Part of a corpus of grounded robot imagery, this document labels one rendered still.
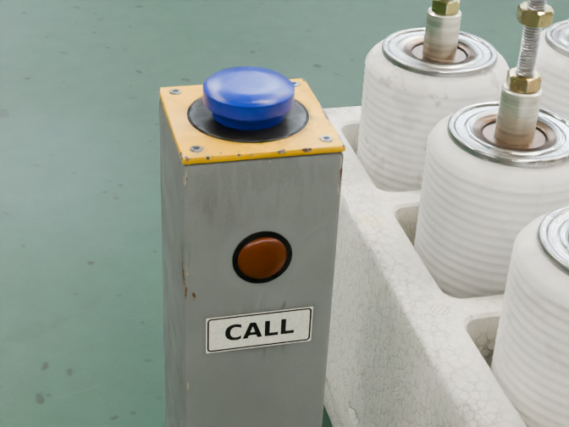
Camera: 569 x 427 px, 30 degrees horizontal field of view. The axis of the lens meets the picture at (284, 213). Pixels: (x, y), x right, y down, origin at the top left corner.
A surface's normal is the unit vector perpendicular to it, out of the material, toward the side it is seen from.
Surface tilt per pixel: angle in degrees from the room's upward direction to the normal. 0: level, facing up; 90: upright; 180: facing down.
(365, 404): 90
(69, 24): 0
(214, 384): 90
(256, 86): 0
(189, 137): 0
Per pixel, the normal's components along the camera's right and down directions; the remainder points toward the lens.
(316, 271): 0.24, 0.52
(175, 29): 0.04, -0.85
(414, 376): -0.97, 0.09
